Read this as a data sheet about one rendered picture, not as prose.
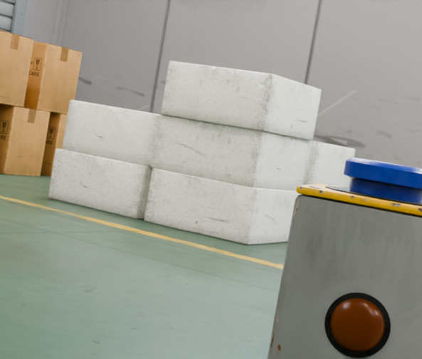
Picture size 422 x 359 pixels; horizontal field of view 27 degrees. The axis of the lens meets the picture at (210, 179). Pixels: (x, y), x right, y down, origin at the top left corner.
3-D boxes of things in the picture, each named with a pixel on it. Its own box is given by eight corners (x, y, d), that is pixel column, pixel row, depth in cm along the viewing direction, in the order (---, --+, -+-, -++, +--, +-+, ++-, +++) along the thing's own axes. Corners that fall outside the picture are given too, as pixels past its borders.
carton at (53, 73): (72, 115, 422) (82, 51, 420) (37, 109, 402) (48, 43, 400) (27, 107, 438) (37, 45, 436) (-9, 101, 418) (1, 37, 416)
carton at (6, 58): (23, 107, 391) (34, 38, 389) (-15, 100, 370) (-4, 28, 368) (-26, 98, 405) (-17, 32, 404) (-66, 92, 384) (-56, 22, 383)
